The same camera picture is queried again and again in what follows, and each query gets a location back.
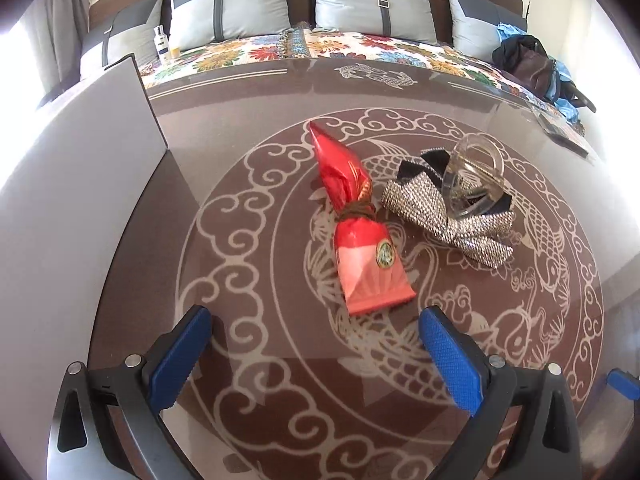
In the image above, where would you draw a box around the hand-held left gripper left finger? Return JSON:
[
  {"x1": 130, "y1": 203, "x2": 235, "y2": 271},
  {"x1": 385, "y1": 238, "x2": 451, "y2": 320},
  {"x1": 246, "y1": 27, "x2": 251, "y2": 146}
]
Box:
[{"x1": 47, "y1": 305, "x2": 213, "y2": 480}]

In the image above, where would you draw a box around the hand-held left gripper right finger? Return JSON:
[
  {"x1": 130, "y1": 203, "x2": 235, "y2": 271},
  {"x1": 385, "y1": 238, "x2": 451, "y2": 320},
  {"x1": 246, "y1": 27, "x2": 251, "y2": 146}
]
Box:
[{"x1": 419, "y1": 305, "x2": 583, "y2": 480}]

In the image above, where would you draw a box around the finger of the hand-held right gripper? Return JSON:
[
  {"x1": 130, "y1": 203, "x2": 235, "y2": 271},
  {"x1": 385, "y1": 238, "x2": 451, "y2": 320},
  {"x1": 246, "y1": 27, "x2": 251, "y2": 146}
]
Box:
[{"x1": 606, "y1": 367, "x2": 640, "y2": 401}]

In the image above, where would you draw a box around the red foil packet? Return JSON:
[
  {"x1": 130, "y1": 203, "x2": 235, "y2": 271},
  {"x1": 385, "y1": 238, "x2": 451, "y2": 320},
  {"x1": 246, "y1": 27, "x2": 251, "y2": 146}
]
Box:
[{"x1": 308, "y1": 121, "x2": 417, "y2": 317}]

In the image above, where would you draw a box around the brown patterned desktop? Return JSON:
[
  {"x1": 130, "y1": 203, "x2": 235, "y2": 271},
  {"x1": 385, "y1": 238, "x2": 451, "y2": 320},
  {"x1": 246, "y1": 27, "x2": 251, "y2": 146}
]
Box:
[{"x1": 47, "y1": 57, "x2": 640, "y2": 480}]

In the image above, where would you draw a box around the rhinestone bow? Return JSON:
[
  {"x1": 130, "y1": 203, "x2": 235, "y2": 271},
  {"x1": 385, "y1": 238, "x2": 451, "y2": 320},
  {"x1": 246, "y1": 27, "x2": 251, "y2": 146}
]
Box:
[{"x1": 381, "y1": 149, "x2": 517, "y2": 265}]

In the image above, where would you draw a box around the clear tape dispenser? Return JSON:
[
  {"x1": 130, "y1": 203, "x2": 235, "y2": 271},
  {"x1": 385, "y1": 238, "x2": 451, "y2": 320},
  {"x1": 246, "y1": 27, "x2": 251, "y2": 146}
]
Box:
[{"x1": 440, "y1": 132, "x2": 503, "y2": 218}]

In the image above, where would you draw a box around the clear plastic packet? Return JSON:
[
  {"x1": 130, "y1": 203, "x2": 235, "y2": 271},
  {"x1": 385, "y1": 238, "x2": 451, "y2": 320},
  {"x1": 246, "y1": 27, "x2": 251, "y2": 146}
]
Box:
[{"x1": 537, "y1": 107, "x2": 596, "y2": 158}]

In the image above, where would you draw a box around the brown handbag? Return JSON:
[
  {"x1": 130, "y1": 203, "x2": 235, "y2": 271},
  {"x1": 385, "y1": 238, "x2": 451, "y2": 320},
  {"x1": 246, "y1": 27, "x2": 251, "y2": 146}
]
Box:
[{"x1": 515, "y1": 42, "x2": 558, "y2": 96}]

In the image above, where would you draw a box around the floral blanket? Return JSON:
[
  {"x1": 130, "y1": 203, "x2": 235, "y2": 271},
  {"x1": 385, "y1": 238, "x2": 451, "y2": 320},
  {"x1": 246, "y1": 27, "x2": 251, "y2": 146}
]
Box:
[{"x1": 137, "y1": 22, "x2": 591, "y2": 131}]

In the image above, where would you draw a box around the small white bottle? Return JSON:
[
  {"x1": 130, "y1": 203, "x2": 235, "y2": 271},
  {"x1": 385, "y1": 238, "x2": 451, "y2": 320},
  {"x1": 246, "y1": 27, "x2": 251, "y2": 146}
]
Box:
[{"x1": 152, "y1": 25, "x2": 171, "y2": 66}]

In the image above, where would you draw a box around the black cloth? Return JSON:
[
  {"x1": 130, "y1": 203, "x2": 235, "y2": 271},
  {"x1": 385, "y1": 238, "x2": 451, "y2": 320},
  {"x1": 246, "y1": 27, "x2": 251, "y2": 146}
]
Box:
[{"x1": 492, "y1": 35, "x2": 541, "y2": 68}]

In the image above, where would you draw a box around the grey two-tone pillow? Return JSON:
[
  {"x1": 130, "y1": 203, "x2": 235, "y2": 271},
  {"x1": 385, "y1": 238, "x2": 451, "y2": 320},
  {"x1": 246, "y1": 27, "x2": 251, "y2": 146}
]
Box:
[
  {"x1": 446, "y1": 0, "x2": 528, "y2": 58},
  {"x1": 80, "y1": 0, "x2": 166, "y2": 78},
  {"x1": 169, "y1": 0, "x2": 293, "y2": 52},
  {"x1": 304, "y1": 0, "x2": 432, "y2": 43}
]

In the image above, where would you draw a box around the dark bag with blue cloth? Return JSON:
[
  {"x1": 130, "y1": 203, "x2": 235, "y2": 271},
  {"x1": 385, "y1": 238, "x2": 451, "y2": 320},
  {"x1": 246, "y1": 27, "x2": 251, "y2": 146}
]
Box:
[{"x1": 496, "y1": 22, "x2": 583, "y2": 121}]

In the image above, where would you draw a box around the grey curtain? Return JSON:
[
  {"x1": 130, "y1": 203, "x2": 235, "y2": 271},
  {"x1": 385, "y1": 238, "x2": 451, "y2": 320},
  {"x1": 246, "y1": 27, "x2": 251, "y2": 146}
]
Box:
[{"x1": 20, "y1": 0, "x2": 91, "y2": 91}]

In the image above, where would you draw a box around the brown hair tie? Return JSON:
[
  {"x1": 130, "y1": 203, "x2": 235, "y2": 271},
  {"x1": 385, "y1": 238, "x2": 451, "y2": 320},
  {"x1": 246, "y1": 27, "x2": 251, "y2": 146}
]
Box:
[{"x1": 334, "y1": 199, "x2": 378, "y2": 223}]

